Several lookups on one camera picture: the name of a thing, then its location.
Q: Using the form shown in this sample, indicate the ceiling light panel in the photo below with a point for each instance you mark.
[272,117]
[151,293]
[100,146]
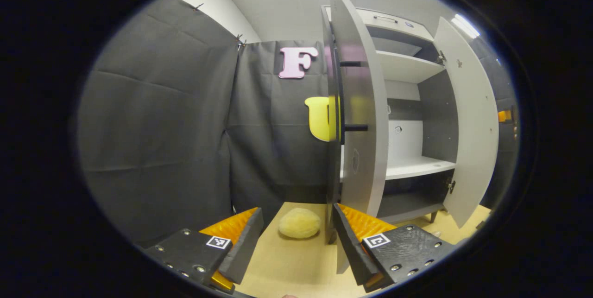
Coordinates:
[465,26]

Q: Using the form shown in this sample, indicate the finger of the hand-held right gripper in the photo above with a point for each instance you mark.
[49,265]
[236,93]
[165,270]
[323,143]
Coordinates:
[504,116]

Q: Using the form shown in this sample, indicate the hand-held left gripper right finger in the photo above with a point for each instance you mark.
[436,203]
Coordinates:
[354,251]

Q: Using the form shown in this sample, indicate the black backdrop cloth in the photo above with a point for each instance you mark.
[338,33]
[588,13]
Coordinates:
[162,126]

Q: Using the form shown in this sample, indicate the grey cabinet with shelves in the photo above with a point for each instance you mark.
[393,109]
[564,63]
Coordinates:
[407,66]

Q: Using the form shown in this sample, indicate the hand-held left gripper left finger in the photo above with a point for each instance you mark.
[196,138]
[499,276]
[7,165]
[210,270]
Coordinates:
[244,247]

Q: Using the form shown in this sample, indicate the grey cabinet door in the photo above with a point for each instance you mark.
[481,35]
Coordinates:
[361,103]
[472,126]

